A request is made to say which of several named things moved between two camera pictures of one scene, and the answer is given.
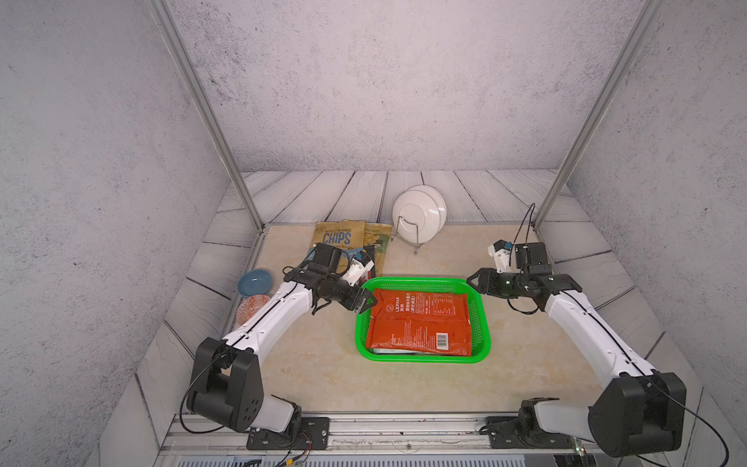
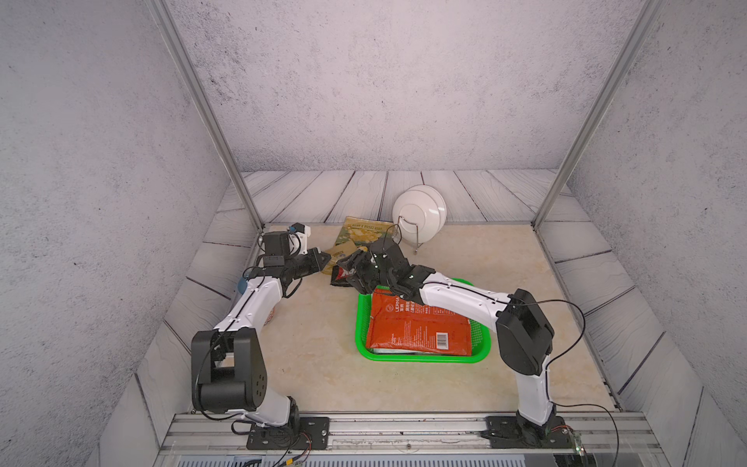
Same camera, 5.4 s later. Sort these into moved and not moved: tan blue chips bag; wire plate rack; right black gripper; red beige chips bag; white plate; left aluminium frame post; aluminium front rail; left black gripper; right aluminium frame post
Moved: tan blue chips bag; right black gripper; left black gripper
Not moved: red beige chips bag; right aluminium frame post; left aluminium frame post; wire plate rack; white plate; aluminium front rail
